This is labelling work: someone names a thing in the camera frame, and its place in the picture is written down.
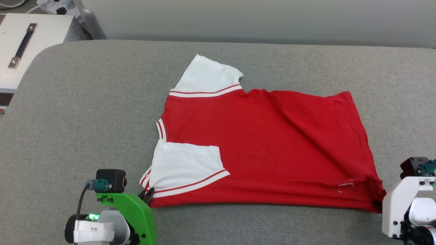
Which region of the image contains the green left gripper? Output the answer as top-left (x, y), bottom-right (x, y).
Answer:
top-left (64, 187), bottom-right (157, 245)

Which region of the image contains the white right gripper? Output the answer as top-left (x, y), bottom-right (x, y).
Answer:
top-left (373, 175), bottom-right (436, 239)

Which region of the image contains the red and white shirt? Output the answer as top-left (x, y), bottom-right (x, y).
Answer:
top-left (139, 53), bottom-right (387, 214)

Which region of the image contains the white equipment case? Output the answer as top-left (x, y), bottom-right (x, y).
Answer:
top-left (0, 13), bottom-right (90, 113)

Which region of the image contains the white power strip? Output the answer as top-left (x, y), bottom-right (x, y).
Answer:
top-left (36, 0), bottom-right (81, 15)

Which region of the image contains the left teal plug black cable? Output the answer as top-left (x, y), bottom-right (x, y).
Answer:
top-left (74, 179), bottom-right (110, 245)

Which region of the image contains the teal plug black cable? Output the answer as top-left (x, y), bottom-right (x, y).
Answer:
top-left (74, 179), bottom-right (110, 245)
top-left (418, 159), bottom-right (436, 175)

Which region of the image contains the right teal plug black cable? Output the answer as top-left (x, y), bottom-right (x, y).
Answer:
top-left (418, 159), bottom-right (436, 175)

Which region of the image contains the grey metal partition post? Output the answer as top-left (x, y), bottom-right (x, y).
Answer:
top-left (73, 0), bottom-right (107, 40)

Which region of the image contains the black case handle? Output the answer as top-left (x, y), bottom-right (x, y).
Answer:
top-left (7, 23), bottom-right (38, 69)

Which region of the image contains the white cable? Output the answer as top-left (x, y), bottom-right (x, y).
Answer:
top-left (0, 0), bottom-right (26, 9)

